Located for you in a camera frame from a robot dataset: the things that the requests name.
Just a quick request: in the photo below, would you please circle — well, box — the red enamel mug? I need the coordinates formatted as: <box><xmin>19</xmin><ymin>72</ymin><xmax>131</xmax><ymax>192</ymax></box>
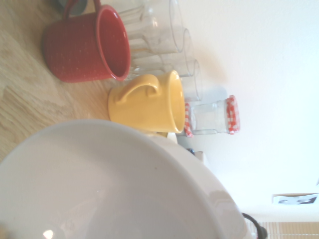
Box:
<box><xmin>42</xmin><ymin>0</ymin><xmax>132</xmax><ymax>83</ymax></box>

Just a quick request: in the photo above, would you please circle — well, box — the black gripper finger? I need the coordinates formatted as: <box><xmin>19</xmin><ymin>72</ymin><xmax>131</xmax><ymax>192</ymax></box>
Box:
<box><xmin>0</xmin><ymin>220</ymin><xmax>13</xmax><ymax>239</ymax></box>

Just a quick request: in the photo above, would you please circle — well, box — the bamboo window blind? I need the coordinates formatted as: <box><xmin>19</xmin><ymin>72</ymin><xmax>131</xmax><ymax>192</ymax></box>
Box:
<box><xmin>259</xmin><ymin>221</ymin><xmax>319</xmax><ymax>239</ymax></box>

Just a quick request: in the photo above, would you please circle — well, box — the yellow ceramic mug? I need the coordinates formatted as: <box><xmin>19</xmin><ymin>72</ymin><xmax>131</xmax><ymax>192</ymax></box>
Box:
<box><xmin>107</xmin><ymin>70</ymin><xmax>186</xmax><ymax>134</ymax></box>

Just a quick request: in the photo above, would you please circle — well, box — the clear drinking glass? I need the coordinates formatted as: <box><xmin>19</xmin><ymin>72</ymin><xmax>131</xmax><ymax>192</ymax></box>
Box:
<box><xmin>119</xmin><ymin>0</ymin><xmax>185</xmax><ymax>54</ymax></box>
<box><xmin>129</xmin><ymin>28</ymin><xmax>195</xmax><ymax>78</ymax></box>
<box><xmin>161</xmin><ymin>59</ymin><xmax>202</xmax><ymax>102</ymax></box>

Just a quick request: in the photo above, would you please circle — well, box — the tall wall print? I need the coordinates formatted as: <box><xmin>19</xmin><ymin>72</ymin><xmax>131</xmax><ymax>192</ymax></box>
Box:
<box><xmin>271</xmin><ymin>193</ymin><xmax>319</xmax><ymax>206</ymax></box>

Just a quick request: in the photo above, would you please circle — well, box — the glass jar red checked lid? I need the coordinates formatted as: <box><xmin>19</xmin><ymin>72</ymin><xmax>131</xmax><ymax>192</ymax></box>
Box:
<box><xmin>190</xmin><ymin>95</ymin><xmax>242</xmax><ymax>135</ymax></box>
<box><xmin>183</xmin><ymin>102</ymin><xmax>195</xmax><ymax>138</ymax></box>

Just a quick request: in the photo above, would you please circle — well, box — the plain white bowl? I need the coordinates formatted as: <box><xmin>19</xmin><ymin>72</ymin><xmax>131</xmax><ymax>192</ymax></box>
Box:
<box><xmin>0</xmin><ymin>119</ymin><xmax>252</xmax><ymax>239</ymax></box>

